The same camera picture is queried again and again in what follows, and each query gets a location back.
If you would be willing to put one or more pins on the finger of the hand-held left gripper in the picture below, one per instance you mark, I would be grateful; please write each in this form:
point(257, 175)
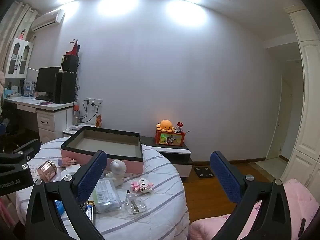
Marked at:
point(27, 147)

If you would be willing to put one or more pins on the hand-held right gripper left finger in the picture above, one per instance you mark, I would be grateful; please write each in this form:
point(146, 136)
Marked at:
point(92, 177)

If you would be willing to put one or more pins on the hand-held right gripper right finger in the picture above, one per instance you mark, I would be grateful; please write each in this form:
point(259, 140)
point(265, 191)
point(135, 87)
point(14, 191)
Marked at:
point(225, 177)

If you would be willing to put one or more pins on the clear plastic packet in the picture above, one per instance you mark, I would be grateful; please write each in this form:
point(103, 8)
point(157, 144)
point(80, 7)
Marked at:
point(107, 195)

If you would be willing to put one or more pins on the white astronaut figure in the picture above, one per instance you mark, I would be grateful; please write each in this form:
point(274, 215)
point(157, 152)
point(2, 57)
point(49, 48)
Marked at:
point(117, 167)

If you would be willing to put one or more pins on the rose gold jar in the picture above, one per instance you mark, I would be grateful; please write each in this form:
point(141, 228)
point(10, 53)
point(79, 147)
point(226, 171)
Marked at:
point(47, 170)

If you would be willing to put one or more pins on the pink box with black rim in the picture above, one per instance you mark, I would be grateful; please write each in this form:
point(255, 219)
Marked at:
point(72, 153)

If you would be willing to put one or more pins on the pink block figure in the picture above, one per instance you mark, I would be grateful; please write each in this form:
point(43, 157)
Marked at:
point(66, 160)

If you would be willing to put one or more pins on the blue and gold lighter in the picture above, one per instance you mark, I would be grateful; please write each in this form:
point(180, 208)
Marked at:
point(90, 211)

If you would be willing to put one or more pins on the small blue item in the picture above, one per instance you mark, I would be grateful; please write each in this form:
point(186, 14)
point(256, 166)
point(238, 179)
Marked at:
point(59, 206)

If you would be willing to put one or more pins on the pink white brick toy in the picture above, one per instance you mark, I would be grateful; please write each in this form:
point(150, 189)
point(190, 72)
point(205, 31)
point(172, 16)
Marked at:
point(141, 183)

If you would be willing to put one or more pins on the black bathroom scale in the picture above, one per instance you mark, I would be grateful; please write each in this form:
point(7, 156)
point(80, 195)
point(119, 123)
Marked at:
point(203, 172)

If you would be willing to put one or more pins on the pink bed sheet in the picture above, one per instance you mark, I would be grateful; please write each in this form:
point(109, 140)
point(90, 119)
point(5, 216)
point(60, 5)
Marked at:
point(6, 217)

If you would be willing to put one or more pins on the pink white packet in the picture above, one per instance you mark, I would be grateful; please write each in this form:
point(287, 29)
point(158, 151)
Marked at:
point(73, 129)

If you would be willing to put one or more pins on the clear glass bottle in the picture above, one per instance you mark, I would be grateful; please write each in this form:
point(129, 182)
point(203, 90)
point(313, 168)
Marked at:
point(135, 203)

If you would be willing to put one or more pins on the black white low cabinet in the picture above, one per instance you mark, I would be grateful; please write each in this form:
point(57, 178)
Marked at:
point(180, 155)

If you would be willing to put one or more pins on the white desk with drawers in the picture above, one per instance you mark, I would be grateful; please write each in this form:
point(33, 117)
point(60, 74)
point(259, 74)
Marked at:
point(62, 106)

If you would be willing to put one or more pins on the orange snack bag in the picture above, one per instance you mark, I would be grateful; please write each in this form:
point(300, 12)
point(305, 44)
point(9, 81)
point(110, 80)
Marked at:
point(99, 122)

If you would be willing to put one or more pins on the orange-capped bottle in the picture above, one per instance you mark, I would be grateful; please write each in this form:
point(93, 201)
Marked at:
point(76, 116)

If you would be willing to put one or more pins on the blue white box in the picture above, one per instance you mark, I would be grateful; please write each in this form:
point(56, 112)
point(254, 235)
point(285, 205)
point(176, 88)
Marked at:
point(29, 88)

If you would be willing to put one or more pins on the red printed toy box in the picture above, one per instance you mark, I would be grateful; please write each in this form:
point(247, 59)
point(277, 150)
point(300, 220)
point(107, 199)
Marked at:
point(175, 138)

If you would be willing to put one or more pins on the red white card toy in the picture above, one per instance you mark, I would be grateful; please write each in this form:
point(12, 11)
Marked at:
point(179, 127)

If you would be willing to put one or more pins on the black monitor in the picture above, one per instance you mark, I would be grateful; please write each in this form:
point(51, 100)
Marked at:
point(45, 80)

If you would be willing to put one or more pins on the striped white tablecloth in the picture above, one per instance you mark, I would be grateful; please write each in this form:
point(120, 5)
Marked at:
point(155, 210)

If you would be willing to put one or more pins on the black computer tower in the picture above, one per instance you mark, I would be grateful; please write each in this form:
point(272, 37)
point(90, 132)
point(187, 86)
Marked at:
point(65, 87)

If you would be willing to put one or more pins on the pink quilt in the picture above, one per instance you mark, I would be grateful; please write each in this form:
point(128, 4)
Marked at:
point(300, 197)

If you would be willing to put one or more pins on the orange octopus plush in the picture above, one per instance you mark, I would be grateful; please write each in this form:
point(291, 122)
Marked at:
point(166, 125)

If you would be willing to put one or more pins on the white glass-door cabinet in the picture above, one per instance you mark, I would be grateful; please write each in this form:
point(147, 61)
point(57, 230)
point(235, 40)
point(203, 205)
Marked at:
point(15, 55)

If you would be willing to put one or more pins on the red triangular item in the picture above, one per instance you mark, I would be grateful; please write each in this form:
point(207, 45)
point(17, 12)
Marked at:
point(75, 48)

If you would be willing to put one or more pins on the white wardrobe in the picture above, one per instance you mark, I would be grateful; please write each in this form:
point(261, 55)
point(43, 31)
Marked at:
point(310, 105)

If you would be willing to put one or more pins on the small pink doll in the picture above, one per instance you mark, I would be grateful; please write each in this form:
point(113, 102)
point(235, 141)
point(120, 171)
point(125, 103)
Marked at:
point(23, 34)

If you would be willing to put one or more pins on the cream curtain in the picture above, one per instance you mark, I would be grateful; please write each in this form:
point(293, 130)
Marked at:
point(10, 25)

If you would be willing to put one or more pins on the white air conditioner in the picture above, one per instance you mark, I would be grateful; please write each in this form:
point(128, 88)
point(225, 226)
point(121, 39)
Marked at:
point(45, 20)

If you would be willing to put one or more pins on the white wall power outlet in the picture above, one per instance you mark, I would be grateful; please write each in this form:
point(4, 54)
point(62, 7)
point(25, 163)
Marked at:
point(98, 101)

